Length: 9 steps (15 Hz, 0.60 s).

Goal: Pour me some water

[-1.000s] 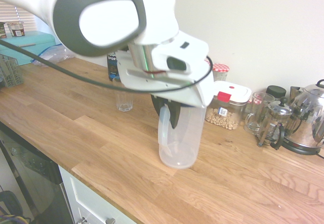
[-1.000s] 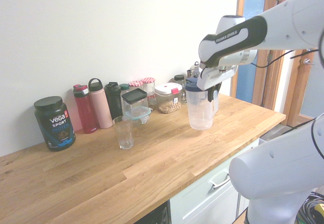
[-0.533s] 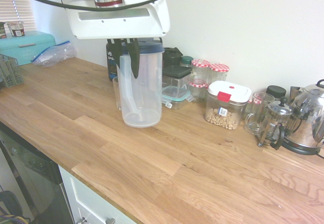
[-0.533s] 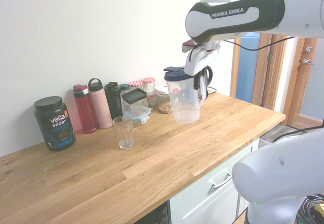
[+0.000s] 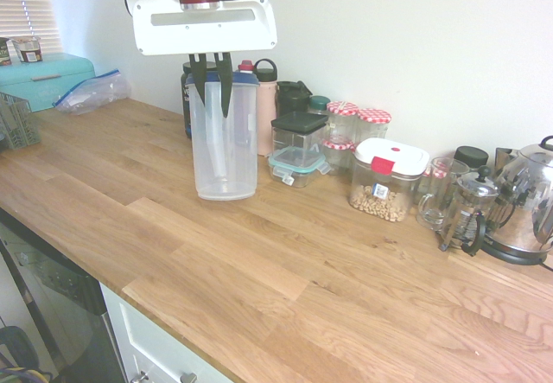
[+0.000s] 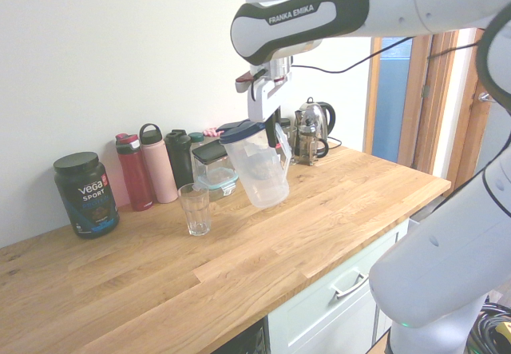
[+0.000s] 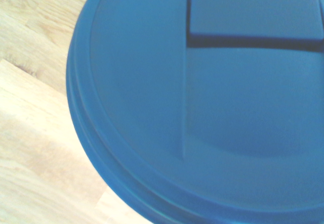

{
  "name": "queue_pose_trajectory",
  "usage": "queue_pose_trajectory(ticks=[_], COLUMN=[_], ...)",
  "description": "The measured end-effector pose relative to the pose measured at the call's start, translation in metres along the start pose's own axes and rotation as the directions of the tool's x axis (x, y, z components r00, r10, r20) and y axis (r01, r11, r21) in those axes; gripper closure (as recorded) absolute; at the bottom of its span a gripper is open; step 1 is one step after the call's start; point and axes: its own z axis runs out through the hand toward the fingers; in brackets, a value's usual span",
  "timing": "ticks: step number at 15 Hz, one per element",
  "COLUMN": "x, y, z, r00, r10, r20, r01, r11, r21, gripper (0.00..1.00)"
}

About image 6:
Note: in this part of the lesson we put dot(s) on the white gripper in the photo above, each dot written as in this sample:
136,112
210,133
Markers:
261,98

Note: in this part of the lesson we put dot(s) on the clear plastic pitcher blue lid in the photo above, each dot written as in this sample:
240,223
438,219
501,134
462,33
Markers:
263,178

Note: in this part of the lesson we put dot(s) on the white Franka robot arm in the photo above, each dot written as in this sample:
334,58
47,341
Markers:
439,250

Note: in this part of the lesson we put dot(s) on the pink water bottle black cap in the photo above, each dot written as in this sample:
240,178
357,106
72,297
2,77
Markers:
159,170

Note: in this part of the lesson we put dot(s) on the red water bottle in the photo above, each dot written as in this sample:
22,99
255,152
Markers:
135,178

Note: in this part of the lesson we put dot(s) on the glass French press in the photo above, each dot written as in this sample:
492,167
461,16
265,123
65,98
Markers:
309,146

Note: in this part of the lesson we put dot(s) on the steel electric kettle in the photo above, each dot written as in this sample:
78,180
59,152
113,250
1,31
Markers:
319,114

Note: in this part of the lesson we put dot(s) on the short jar red checkered lid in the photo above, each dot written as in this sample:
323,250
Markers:
211,132

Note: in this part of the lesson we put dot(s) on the clear container black lid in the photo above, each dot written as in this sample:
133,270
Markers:
209,152

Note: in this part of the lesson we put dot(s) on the glass container teal clip lid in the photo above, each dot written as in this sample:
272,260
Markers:
219,180

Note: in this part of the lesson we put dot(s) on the clear bottle green cap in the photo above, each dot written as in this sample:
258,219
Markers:
195,137

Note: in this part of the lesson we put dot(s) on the black shaker bottle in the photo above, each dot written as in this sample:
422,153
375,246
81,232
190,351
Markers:
179,158

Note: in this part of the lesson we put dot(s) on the clear drinking glass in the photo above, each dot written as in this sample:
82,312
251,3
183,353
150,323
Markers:
194,214

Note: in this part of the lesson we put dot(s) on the metal door hinge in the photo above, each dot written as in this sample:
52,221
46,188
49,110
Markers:
425,91

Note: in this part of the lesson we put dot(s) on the pale green cabinet front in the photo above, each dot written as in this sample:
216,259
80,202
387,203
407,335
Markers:
319,322

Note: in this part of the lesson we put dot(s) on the black Vega protein tub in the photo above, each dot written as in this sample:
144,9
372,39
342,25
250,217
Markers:
85,198

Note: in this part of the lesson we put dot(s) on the dark appliance under counter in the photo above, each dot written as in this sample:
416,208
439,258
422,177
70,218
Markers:
251,342

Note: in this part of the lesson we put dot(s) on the yellow device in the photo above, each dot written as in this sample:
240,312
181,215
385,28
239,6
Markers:
504,332

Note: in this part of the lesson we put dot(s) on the wrist camera red mount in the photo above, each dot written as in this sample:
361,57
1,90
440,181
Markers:
243,79

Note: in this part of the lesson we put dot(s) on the wooden door frame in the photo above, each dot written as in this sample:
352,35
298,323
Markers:
423,130

